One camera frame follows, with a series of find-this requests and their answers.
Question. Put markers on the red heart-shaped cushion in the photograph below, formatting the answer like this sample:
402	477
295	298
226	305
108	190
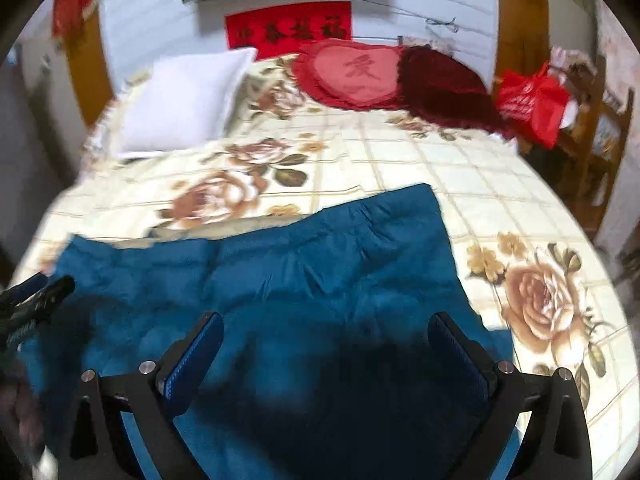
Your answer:
350	72

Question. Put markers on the white pillow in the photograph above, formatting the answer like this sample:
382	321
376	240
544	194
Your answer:
185	100

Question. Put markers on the red plastic bag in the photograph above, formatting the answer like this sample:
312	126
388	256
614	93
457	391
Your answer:
530	105

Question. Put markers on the blue down jacket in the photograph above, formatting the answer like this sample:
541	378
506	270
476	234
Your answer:
325	270

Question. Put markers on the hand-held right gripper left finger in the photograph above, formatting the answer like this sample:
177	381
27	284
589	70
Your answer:
197	355

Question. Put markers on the floral curtain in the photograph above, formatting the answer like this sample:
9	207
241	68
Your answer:
617	55

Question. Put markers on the wooden chair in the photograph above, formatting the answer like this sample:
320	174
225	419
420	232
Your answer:
600	160

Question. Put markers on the floral bed sheet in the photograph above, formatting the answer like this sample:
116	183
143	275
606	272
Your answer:
425	160

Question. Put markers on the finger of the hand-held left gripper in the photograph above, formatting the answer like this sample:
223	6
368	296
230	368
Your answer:
50	291
27	325

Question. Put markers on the grey refrigerator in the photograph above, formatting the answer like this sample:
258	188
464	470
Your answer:
30	125

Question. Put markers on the red hanging cloth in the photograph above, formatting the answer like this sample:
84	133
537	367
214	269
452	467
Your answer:
72	10

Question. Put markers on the dark red velvet cushion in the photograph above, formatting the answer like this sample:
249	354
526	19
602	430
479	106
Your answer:
445	90

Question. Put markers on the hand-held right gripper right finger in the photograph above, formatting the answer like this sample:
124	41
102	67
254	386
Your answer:
457	360

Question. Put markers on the red wall banner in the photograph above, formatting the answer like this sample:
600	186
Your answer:
287	27

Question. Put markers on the person's left forearm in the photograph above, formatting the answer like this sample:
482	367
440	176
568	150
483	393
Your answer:
22	410

